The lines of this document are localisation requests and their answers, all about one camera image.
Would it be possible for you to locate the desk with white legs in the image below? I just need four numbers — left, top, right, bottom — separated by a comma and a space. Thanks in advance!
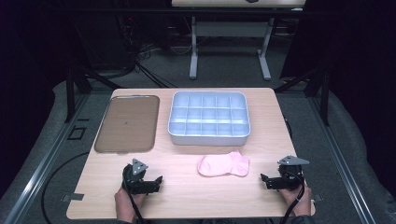
171, 0, 307, 81

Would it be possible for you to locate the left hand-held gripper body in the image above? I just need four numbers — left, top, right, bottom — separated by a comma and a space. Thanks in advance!
121, 158, 149, 195

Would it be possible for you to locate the pink sock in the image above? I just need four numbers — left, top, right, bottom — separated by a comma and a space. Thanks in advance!
197, 150, 250, 178

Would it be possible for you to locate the black floor cable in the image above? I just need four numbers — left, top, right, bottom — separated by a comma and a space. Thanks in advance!
41, 151, 92, 224

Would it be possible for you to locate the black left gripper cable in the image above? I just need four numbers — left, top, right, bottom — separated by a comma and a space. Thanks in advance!
128, 190, 145, 224

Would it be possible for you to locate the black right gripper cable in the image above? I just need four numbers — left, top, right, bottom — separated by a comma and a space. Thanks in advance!
279, 181, 306, 224

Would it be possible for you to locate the aluminium floor rail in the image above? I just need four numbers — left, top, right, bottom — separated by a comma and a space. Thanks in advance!
307, 96, 378, 224
2, 92, 92, 224

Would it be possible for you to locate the black metal stand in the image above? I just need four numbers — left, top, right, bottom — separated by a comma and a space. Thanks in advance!
274, 65, 332, 127
64, 60, 123, 124

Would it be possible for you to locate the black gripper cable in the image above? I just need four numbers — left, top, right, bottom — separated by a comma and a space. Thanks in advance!
128, 190, 145, 224
279, 181, 306, 224

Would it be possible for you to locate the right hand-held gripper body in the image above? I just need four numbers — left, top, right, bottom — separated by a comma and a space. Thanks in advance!
277, 155, 310, 190

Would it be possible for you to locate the bundle of dark cables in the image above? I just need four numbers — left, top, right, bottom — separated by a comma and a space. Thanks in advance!
116, 13, 178, 89

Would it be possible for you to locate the person's right hand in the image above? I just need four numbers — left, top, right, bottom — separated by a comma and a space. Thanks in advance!
279, 185, 313, 217

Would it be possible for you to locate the pale blue compartment box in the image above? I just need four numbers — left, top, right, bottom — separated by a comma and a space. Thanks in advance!
167, 90, 251, 147

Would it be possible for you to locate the brown tray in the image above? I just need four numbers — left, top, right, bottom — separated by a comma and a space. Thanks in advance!
93, 94, 161, 154

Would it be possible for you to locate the grey tape strip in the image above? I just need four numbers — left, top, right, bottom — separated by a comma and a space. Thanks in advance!
61, 192, 85, 203

